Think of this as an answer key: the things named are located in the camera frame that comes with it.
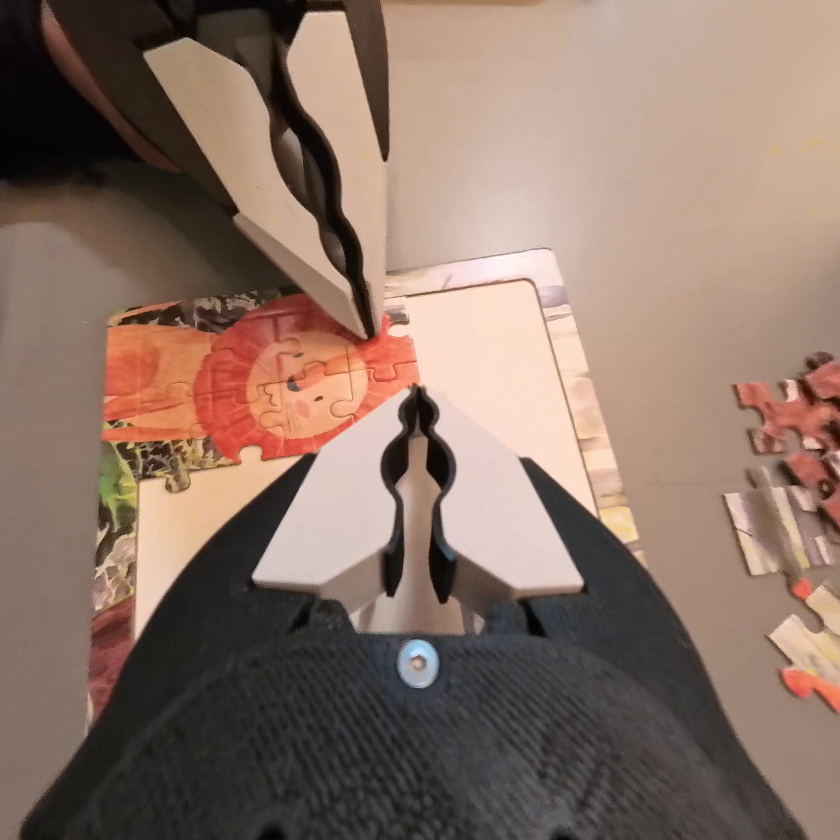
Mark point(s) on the printed frame puzzle tray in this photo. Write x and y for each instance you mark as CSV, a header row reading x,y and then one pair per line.
x,y
472,367

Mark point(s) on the assembled lion puzzle section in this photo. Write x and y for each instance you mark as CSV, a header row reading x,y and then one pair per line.
x,y
229,394

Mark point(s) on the pile of loose puzzle pieces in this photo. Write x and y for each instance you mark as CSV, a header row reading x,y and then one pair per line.
x,y
781,413

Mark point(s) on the person's left hand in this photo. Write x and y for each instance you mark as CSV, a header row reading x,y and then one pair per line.
x,y
111,118

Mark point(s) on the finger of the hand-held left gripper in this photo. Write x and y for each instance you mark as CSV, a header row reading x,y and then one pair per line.
x,y
354,164
243,164

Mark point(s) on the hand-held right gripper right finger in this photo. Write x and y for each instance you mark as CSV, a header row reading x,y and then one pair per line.
x,y
512,525

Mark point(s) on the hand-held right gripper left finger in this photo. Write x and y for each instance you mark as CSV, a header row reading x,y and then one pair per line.
x,y
321,525

